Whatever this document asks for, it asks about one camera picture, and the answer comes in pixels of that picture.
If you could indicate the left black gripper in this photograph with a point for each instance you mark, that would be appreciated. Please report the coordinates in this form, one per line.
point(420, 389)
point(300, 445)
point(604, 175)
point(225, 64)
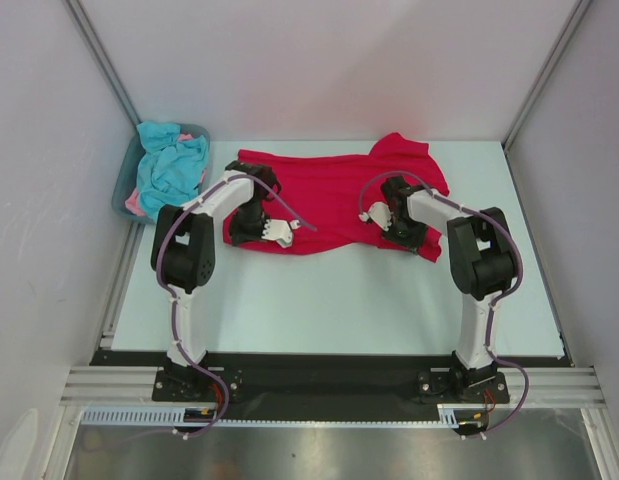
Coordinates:
point(239, 236)

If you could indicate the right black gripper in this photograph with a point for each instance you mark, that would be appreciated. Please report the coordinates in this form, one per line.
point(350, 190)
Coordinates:
point(404, 233)

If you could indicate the red t shirt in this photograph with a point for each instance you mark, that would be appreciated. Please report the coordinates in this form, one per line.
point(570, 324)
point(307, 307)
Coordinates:
point(324, 190)

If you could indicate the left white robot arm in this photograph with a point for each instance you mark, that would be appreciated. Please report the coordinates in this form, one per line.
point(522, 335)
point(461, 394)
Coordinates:
point(183, 254)

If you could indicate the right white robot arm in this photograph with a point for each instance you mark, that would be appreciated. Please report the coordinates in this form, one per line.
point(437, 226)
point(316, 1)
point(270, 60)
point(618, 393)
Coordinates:
point(485, 263)

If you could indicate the cyan t shirt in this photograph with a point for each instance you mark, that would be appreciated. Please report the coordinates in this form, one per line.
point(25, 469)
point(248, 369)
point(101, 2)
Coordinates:
point(166, 170)

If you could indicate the grey plastic bin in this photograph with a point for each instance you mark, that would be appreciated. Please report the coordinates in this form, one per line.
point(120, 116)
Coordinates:
point(164, 164)

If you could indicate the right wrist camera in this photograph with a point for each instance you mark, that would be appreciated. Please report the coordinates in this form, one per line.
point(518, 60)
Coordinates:
point(378, 214)

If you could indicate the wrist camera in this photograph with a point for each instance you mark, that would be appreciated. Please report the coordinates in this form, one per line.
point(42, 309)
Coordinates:
point(280, 232)
point(378, 214)

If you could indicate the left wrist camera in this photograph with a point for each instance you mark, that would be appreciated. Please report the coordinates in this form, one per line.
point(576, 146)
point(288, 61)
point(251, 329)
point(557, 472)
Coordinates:
point(280, 232)

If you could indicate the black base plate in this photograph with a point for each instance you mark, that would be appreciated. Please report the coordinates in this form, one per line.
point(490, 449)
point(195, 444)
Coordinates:
point(330, 388)

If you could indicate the aluminium frame rail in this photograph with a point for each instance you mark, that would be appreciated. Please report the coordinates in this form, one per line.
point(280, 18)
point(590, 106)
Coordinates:
point(145, 385)

